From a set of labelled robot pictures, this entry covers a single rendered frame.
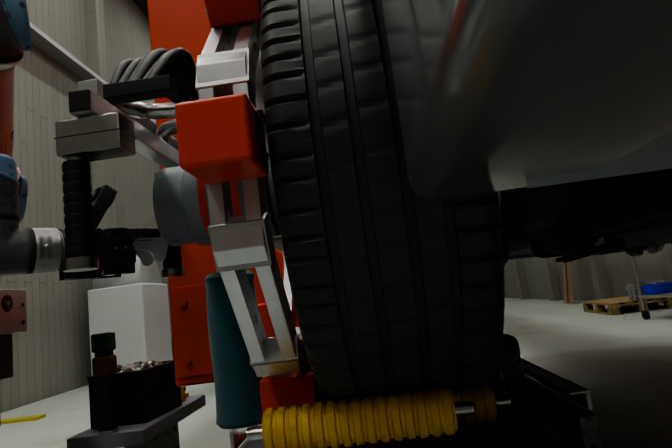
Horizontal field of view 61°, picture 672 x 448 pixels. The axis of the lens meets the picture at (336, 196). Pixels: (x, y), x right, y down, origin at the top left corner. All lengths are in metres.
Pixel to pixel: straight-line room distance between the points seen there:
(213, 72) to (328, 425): 0.46
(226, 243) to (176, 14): 0.98
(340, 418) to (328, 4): 0.50
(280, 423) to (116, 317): 6.78
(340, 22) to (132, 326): 6.89
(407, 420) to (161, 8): 1.17
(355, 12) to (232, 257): 0.31
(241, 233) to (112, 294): 6.91
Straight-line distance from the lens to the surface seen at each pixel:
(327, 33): 0.65
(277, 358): 0.78
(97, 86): 0.85
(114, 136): 0.81
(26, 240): 1.03
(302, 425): 0.78
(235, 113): 0.59
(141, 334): 7.38
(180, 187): 0.90
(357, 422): 0.77
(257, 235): 0.65
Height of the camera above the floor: 0.67
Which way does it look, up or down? 10 degrees up
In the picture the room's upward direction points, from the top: 7 degrees counter-clockwise
